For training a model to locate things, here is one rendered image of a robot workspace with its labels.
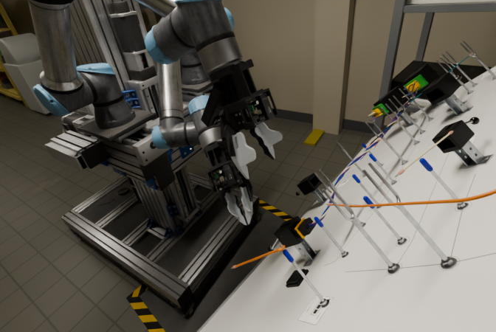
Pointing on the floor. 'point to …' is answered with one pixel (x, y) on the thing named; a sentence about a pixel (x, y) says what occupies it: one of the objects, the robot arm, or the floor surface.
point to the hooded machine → (24, 66)
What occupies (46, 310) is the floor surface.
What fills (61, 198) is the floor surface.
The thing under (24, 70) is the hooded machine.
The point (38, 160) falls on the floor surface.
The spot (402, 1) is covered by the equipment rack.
